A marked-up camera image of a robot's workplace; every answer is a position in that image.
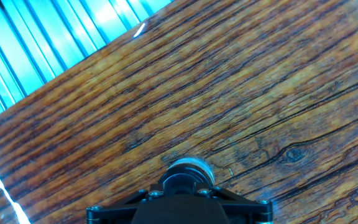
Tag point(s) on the clear glass jar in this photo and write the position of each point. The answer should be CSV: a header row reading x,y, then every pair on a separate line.
x,y
197,163

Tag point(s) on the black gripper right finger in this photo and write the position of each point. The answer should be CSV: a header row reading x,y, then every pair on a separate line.
x,y
247,211

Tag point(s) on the black knobbed jar lid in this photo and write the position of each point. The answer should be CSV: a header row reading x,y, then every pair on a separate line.
x,y
182,177

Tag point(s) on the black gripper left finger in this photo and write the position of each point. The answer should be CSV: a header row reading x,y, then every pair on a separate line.
x,y
117,208

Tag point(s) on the wood grain table mat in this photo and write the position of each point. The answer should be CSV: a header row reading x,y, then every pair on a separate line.
x,y
228,93

